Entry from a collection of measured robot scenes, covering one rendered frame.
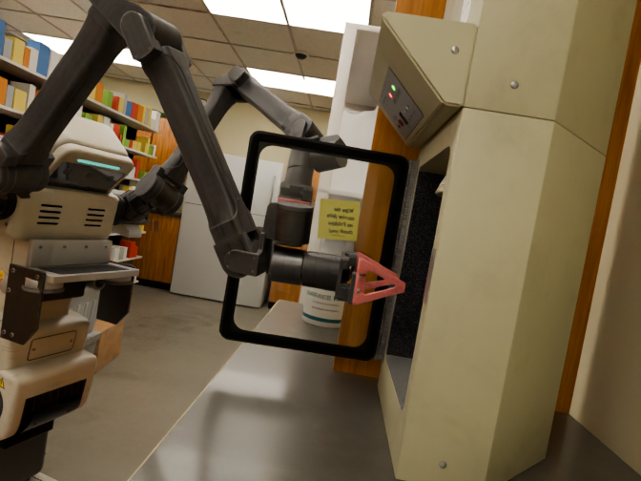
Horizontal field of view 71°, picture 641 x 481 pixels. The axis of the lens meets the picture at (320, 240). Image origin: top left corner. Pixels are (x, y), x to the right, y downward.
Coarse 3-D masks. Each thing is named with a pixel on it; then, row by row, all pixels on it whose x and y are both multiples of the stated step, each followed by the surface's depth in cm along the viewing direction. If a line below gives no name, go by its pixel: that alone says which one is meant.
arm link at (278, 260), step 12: (276, 240) 69; (276, 252) 70; (288, 252) 70; (300, 252) 70; (276, 264) 69; (288, 264) 69; (300, 264) 69; (276, 276) 70; (288, 276) 69; (300, 276) 70
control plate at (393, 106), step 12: (384, 84) 72; (396, 84) 67; (384, 96) 77; (396, 96) 71; (408, 96) 65; (384, 108) 82; (396, 108) 75; (408, 108) 69; (396, 120) 81; (408, 120) 73; (420, 120) 68; (408, 132) 78
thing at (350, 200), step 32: (288, 160) 85; (320, 160) 85; (352, 160) 85; (256, 192) 85; (288, 192) 85; (320, 192) 85; (352, 192) 86; (384, 192) 86; (256, 224) 85; (320, 224) 86; (352, 224) 86; (384, 224) 86; (256, 288) 86; (288, 288) 86; (256, 320) 86; (288, 320) 86; (320, 320) 87; (352, 320) 87
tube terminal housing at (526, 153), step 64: (448, 0) 82; (512, 0) 54; (576, 0) 54; (512, 64) 54; (576, 64) 56; (448, 128) 62; (512, 128) 55; (576, 128) 59; (448, 192) 55; (512, 192) 55; (576, 192) 62; (448, 256) 56; (512, 256) 55; (576, 256) 66; (448, 320) 56; (512, 320) 56; (384, 384) 80; (448, 384) 56; (512, 384) 58; (448, 448) 57; (512, 448) 61
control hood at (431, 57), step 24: (384, 24) 55; (408, 24) 55; (432, 24) 55; (456, 24) 54; (384, 48) 61; (408, 48) 55; (432, 48) 55; (456, 48) 54; (384, 72) 68; (408, 72) 59; (432, 72) 55; (456, 72) 55; (432, 96) 57; (456, 96) 55; (432, 120) 64; (408, 144) 85
